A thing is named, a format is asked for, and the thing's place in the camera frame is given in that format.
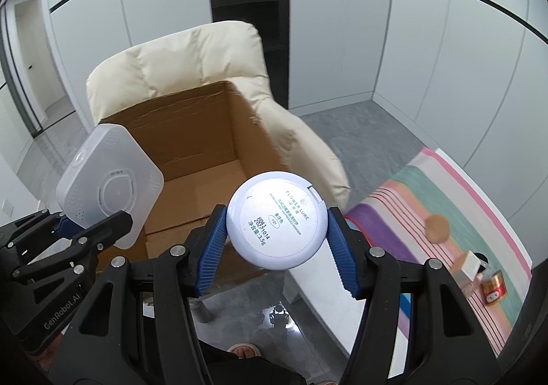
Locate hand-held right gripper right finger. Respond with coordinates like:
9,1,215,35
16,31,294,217
326,206,501,385

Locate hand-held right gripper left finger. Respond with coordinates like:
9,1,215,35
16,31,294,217
47,204,229,385

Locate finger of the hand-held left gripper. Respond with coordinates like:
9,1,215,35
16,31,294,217
0,209,80,260
12,211,133,284

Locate white square plastic box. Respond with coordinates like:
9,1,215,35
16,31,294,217
55,123,165,249

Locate white round compact case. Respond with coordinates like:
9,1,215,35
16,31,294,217
226,170,329,272

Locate brown makeup sponge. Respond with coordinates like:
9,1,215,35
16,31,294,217
424,214,450,244

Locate brown cardboard box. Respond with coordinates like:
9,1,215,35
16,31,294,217
96,80,292,309

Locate clear bottle with pink cap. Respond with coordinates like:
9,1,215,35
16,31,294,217
453,252,484,298

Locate person's left forearm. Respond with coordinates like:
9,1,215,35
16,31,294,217
32,336,65,375

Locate white low table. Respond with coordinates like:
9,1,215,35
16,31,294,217
283,146,538,362

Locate person's foot in pink slipper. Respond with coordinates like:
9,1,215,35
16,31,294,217
227,342,262,358

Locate striped pastel cloth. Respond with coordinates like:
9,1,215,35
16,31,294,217
345,146,534,358

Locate person's dark trousers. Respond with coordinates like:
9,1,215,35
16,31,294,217
199,342,307,385

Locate small red gold packet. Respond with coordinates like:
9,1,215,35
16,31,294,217
482,270,508,305

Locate white door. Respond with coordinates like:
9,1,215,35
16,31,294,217
13,0,65,129

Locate cream padded armchair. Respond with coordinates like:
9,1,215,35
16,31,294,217
86,21,351,323

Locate dark glass cabinet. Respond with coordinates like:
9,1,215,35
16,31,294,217
206,0,292,110

